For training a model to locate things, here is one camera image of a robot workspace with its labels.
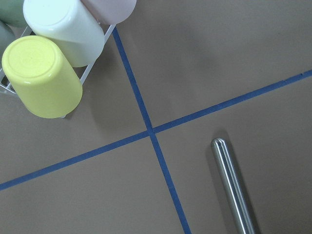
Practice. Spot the mint green cup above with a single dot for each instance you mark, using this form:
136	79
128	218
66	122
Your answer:
11	13

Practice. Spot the white cup rack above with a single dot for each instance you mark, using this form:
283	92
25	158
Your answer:
95	58

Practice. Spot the yellow cup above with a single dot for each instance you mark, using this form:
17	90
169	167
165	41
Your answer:
41	78

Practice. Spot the grey cup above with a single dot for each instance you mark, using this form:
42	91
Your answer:
6	36

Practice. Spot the steel muddler with black cap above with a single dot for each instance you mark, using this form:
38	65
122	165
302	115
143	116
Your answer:
232	186

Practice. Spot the white cup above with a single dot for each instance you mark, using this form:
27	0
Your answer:
69	25

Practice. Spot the pink cup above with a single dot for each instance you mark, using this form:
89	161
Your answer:
110	12

